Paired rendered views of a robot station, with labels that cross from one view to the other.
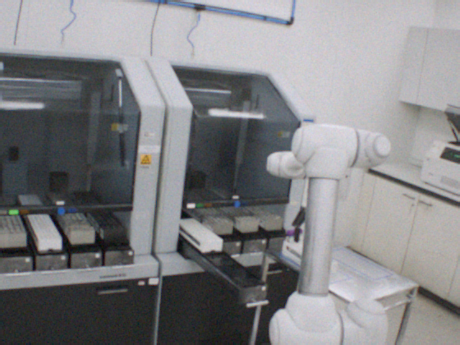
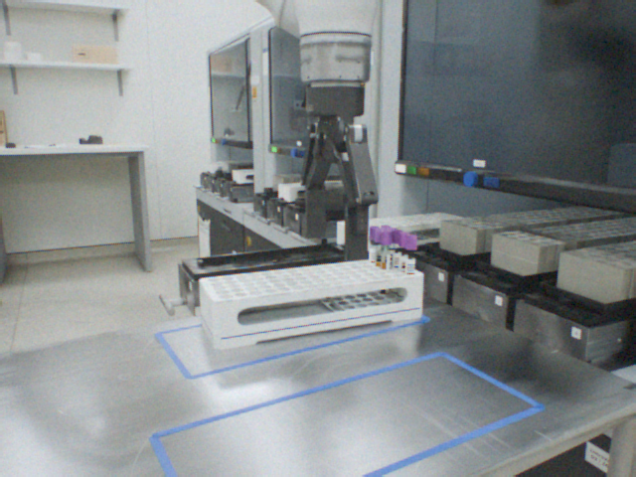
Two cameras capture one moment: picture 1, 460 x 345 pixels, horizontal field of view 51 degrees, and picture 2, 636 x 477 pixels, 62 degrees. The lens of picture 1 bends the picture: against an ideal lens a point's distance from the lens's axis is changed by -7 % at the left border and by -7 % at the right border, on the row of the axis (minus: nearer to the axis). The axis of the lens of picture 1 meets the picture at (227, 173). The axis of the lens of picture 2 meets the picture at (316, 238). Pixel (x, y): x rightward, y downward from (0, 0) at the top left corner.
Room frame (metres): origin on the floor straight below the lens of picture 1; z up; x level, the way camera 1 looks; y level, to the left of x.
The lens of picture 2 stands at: (2.24, -1.11, 1.10)
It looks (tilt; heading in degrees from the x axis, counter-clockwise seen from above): 13 degrees down; 97
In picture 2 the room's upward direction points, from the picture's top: straight up
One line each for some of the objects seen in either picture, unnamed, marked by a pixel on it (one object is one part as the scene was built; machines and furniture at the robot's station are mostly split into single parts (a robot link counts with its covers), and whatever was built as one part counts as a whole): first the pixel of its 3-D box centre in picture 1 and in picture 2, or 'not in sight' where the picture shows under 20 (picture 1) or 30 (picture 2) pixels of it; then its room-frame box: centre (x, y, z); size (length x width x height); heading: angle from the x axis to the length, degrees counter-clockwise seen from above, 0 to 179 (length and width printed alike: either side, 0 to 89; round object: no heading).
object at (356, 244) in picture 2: not in sight; (356, 233); (2.21, -0.46, 0.96); 0.03 x 0.01 x 0.07; 29
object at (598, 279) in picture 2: (272, 223); (591, 277); (2.57, -0.27, 0.85); 0.12 x 0.02 x 0.06; 121
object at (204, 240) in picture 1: (197, 236); (402, 234); (2.30, 0.10, 0.83); 0.30 x 0.10 x 0.06; 32
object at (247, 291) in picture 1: (214, 261); (333, 265); (2.15, 0.00, 0.78); 0.73 x 0.14 x 0.09; 32
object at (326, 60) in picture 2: not in sight; (335, 63); (2.18, -0.40, 1.16); 0.09 x 0.09 x 0.06
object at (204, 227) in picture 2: not in sight; (202, 245); (1.32, 1.55, 0.43); 0.27 x 0.02 x 0.36; 122
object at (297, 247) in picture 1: (309, 257); (313, 298); (2.15, -0.42, 0.85); 0.30 x 0.10 x 0.06; 29
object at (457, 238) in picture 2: (222, 227); (460, 238); (2.41, -0.01, 0.85); 0.12 x 0.02 x 0.06; 123
